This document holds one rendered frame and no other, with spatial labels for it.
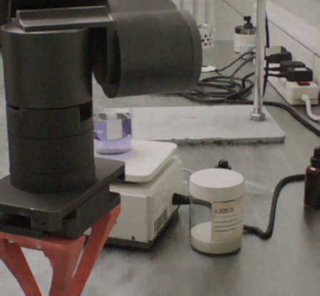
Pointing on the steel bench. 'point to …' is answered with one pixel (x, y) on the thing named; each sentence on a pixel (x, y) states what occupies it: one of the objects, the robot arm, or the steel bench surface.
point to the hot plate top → (147, 160)
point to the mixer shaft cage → (206, 30)
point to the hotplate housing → (146, 206)
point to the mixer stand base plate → (203, 125)
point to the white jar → (238, 38)
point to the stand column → (259, 50)
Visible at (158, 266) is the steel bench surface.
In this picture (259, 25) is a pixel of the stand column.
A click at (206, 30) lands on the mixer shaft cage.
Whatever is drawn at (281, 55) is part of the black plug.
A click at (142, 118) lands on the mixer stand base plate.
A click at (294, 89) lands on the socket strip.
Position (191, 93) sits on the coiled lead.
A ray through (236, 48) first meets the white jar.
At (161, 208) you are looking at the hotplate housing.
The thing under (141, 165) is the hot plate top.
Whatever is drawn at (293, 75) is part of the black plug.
